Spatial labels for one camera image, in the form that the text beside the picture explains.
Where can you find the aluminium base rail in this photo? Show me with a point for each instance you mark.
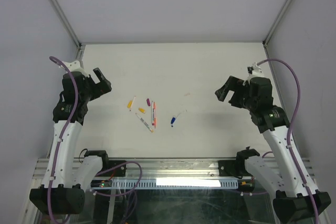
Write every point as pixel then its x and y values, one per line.
pixel 174 167

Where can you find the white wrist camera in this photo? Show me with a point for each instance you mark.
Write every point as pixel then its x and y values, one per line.
pixel 255 71
pixel 73 66

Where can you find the long yellow pen cap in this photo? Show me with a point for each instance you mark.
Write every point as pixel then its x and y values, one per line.
pixel 129 104

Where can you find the blue pen cap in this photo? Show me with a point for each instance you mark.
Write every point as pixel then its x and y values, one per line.
pixel 172 121

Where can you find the orange highlighter pen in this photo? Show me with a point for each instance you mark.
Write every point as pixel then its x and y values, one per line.
pixel 154 109

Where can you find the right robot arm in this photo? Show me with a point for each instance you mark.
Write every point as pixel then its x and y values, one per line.
pixel 293 192

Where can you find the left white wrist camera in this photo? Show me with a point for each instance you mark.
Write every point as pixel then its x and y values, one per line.
pixel 73 66

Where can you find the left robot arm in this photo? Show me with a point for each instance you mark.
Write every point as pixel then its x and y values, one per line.
pixel 62 191

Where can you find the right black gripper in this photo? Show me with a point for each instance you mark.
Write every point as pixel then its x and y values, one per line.
pixel 234 84

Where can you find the white marker yellow end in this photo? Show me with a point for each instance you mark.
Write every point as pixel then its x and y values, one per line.
pixel 144 122

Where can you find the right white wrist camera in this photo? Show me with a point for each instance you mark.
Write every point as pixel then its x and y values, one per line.
pixel 255 71

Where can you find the thin white pen yellow end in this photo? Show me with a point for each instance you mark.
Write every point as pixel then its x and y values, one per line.
pixel 130 109

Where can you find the perforated cable duct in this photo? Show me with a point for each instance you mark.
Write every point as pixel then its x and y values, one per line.
pixel 168 183

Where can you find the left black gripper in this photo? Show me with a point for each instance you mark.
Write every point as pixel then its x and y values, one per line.
pixel 101 88

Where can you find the white pen purple end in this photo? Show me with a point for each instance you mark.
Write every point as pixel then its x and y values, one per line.
pixel 152 113

